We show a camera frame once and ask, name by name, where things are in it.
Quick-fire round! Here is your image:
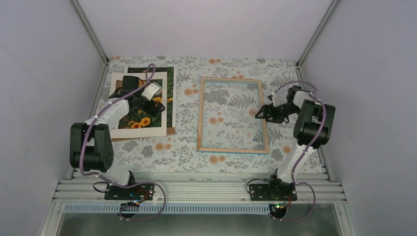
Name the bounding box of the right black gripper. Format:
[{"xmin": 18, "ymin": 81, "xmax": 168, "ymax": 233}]
[{"xmin": 255, "ymin": 103, "xmax": 300, "ymax": 124}]

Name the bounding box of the white mat sunflower photo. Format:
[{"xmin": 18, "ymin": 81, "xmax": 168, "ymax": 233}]
[{"xmin": 110, "ymin": 72, "xmax": 168, "ymax": 140}]

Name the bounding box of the sunflower photo print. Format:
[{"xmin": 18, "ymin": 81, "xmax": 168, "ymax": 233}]
[{"xmin": 125, "ymin": 66, "xmax": 177, "ymax": 128}]

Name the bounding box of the teal and wood picture frame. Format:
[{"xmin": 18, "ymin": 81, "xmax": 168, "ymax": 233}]
[{"xmin": 197, "ymin": 77, "xmax": 269, "ymax": 155}]

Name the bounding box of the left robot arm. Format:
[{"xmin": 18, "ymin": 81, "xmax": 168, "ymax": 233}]
[{"xmin": 69, "ymin": 75, "xmax": 165, "ymax": 199}]

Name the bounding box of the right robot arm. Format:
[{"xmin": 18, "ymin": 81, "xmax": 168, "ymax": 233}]
[{"xmin": 251, "ymin": 86, "xmax": 335, "ymax": 201}]

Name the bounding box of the floral patterned table mat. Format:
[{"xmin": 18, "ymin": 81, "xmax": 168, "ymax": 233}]
[{"xmin": 98, "ymin": 56, "xmax": 297, "ymax": 173}]

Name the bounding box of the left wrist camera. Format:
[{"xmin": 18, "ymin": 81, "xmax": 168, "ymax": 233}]
[{"xmin": 141, "ymin": 83, "xmax": 162, "ymax": 101}]

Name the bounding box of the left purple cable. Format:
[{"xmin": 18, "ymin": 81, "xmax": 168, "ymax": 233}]
[{"xmin": 79, "ymin": 63, "xmax": 166, "ymax": 222}]

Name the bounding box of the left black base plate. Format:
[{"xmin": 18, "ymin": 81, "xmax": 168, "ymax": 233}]
[{"xmin": 104, "ymin": 183, "xmax": 154, "ymax": 201}]

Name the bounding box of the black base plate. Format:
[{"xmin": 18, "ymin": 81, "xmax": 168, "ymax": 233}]
[
  {"xmin": 104, "ymin": 183, "xmax": 154, "ymax": 201},
  {"xmin": 249, "ymin": 182, "xmax": 298, "ymax": 201}
]

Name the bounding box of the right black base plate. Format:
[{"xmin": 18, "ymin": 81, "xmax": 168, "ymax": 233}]
[{"xmin": 249, "ymin": 182, "xmax": 298, "ymax": 201}]

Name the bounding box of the aluminium rail base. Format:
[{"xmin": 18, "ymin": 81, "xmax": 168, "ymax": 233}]
[{"xmin": 53, "ymin": 172, "xmax": 347, "ymax": 204}]

